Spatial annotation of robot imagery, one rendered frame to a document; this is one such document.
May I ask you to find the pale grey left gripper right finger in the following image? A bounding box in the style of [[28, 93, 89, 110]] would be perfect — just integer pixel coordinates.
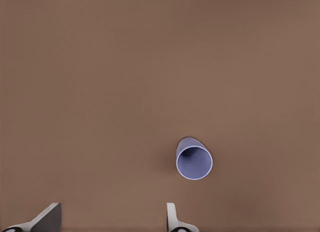
[[166, 202, 200, 232]]

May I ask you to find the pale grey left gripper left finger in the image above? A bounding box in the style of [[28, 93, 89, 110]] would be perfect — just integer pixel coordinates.
[[1, 202, 62, 232]]

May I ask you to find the purple cup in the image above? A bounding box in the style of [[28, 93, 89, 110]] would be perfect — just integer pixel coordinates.
[[175, 136, 214, 181]]

